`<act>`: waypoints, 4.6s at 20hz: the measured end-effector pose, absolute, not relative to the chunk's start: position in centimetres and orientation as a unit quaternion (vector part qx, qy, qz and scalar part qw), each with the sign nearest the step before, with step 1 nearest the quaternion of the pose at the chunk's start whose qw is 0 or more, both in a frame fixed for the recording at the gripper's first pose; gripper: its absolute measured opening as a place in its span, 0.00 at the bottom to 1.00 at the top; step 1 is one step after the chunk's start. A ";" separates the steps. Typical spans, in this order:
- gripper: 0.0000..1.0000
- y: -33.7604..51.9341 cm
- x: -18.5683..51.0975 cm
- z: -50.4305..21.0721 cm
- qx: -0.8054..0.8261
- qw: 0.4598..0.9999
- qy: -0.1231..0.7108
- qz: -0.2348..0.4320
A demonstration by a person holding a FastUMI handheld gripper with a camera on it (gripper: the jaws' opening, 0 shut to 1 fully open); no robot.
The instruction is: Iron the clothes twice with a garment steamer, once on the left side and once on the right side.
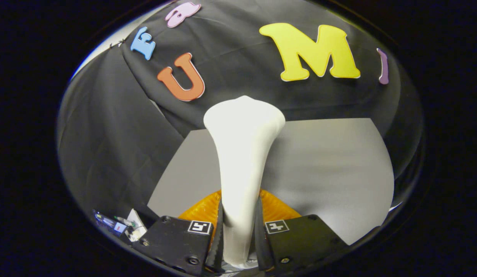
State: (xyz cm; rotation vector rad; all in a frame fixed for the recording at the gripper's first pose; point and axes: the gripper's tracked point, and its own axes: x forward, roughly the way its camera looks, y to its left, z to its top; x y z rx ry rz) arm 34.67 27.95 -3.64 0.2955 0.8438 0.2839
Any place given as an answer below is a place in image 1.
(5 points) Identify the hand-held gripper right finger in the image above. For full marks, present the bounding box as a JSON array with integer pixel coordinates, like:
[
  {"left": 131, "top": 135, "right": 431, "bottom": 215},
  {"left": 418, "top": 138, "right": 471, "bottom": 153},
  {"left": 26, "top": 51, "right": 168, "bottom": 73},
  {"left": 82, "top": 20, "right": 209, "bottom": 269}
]
[{"left": 255, "top": 189, "right": 348, "bottom": 275}]

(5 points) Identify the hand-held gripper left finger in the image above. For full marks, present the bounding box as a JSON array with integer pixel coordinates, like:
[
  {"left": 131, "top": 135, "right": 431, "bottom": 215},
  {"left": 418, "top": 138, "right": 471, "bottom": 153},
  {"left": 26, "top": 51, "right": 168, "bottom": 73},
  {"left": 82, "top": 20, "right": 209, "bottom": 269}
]
[{"left": 132, "top": 190, "right": 224, "bottom": 277}]

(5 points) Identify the white garment steamer head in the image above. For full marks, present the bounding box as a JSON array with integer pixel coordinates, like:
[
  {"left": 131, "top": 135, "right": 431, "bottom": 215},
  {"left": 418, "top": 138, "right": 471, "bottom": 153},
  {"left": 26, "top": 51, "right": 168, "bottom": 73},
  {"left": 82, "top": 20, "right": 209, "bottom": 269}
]
[{"left": 203, "top": 95, "right": 286, "bottom": 269}]

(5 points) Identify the blue and white clutter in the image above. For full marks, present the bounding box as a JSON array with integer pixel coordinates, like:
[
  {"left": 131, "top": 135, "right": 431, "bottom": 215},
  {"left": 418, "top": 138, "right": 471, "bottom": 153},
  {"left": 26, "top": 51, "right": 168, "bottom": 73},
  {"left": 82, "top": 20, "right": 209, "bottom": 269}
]
[{"left": 93, "top": 209, "right": 147, "bottom": 243}]

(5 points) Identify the grey cabinet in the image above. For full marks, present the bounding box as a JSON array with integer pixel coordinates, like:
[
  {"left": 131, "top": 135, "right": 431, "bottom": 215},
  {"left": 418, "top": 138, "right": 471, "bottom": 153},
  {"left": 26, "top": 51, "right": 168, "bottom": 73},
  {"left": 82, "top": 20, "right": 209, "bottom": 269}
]
[{"left": 147, "top": 117, "right": 395, "bottom": 246}]

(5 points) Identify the black backdrop cloth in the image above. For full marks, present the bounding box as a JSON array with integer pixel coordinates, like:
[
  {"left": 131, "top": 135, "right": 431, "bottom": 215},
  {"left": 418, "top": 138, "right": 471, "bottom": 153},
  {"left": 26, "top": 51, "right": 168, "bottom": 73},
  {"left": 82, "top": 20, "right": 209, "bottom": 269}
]
[{"left": 55, "top": 0, "right": 423, "bottom": 231}]

